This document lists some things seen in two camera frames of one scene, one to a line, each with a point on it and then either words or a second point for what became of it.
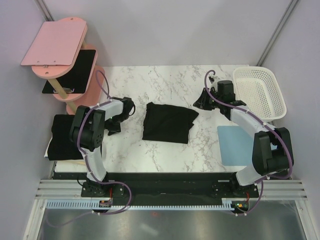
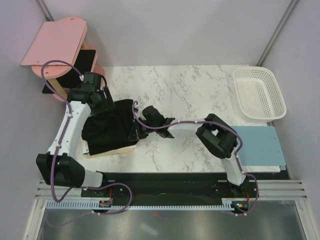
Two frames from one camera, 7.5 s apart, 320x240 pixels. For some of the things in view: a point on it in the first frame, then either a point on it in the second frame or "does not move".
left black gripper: (112, 129) → (108, 103)
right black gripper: (201, 102) → (134, 135)
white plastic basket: (258, 88) does not move
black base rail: (169, 188) does not move
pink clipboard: (56, 43) does not move
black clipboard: (76, 80) does not move
